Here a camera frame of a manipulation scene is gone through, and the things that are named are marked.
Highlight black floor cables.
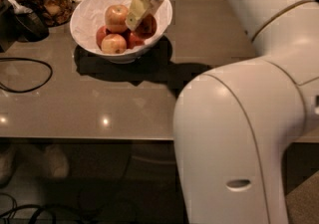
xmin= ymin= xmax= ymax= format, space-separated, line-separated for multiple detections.
xmin=0 ymin=154 xmax=134 ymax=224

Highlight black appliance with scoop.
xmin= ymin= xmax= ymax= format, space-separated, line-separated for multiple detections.
xmin=6 ymin=0 xmax=49 ymax=42

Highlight black cable on table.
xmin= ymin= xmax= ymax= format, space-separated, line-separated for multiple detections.
xmin=0 ymin=57 xmax=54 ymax=95

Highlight white shoe under table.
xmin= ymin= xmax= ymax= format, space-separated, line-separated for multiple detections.
xmin=44 ymin=144 xmax=70 ymax=179

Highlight white paper bowl liner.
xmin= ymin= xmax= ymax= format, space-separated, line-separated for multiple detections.
xmin=70 ymin=0 xmax=171 ymax=47

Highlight hidden left red apple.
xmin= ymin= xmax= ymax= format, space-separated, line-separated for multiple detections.
xmin=96 ymin=26 xmax=110 ymax=46

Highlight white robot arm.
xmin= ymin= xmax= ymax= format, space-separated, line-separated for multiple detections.
xmin=173 ymin=0 xmax=319 ymax=224

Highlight white ceramic bowl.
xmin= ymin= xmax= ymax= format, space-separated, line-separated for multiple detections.
xmin=69 ymin=0 xmax=173 ymax=65

